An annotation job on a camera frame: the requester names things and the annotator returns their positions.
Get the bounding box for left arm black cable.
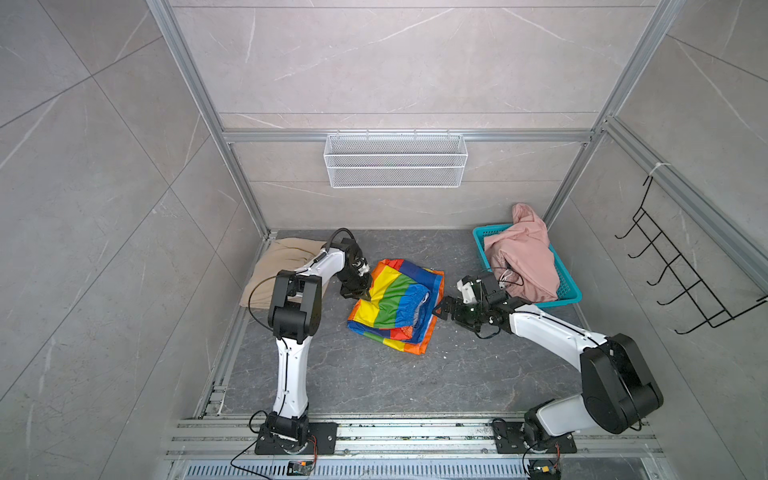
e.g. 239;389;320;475
247;227;356;331

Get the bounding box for pink shorts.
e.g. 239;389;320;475
483;203;560;304

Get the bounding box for white wire wall basket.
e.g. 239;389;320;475
323;133;469;189

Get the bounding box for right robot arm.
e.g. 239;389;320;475
433;296;664;451

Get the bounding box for black wire hook rack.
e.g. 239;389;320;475
614;175;767;336

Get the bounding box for aluminium frame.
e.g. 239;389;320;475
153;1;767;449

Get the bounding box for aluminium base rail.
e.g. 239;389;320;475
161;413;675;479

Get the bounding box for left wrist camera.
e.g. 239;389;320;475
332;237;362;263

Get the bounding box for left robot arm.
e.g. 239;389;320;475
265;237;372;449

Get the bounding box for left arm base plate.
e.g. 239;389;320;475
254;422;338;455

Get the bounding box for rainbow striped shorts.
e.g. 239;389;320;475
347;259;445;355

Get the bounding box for beige shorts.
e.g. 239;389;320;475
239;237;337;312

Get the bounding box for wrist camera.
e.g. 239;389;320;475
332;237;362;263
457;272;508;305

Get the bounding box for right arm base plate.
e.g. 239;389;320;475
490;418;577;454

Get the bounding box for teal plastic basket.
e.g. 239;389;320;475
472;224;582;309

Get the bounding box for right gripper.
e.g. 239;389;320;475
431;296;489;330

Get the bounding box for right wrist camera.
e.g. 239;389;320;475
457;272;508;305

